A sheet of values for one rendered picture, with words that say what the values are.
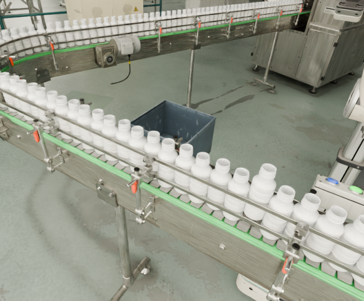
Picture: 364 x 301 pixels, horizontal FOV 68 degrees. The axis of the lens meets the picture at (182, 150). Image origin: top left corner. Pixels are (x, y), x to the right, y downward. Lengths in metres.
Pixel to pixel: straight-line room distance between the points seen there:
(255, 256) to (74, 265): 1.34
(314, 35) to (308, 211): 3.75
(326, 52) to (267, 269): 3.69
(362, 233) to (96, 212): 1.79
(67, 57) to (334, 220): 1.95
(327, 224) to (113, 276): 1.41
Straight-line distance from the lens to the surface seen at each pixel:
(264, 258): 0.84
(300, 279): 0.85
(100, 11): 4.81
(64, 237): 2.10
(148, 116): 1.42
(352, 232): 0.75
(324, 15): 4.29
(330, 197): 0.86
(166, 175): 0.84
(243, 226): 0.82
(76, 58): 2.25
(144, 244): 1.96
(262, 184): 0.71
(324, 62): 4.32
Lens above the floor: 1.62
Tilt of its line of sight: 37 degrees down
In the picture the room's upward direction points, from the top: 4 degrees clockwise
